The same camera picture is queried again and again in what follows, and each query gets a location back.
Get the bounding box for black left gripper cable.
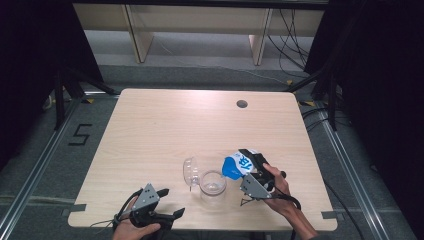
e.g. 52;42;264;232
89;188;144;231

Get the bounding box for blue white milk carton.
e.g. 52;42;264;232
221;148;264;181

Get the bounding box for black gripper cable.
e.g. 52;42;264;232
240;193;303;240
89;188;144;231

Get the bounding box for person's left hand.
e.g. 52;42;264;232
112;197;162;240

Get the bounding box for black metal stand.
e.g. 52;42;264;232
53;66;118;131
284;66;339;132

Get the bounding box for dark curtain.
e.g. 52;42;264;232
304;0;424;240
0;0;103;168

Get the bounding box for metal floor rail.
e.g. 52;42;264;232
0;98;83;234
318;101;391;240

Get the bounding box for light wooden desk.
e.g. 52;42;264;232
73;3;326;66

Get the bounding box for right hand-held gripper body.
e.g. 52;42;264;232
239;153;288;201

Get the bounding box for black floor cables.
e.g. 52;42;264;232
301;106;351;133

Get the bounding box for person's right hand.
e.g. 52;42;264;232
262;163;302;218

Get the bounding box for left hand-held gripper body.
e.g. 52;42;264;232
129;183;175;231

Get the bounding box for hanging black cables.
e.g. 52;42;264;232
266;9;312;80

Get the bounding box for long black floor cable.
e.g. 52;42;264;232
324;183;366;240

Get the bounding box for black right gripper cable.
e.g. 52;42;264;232
240;193;303;240

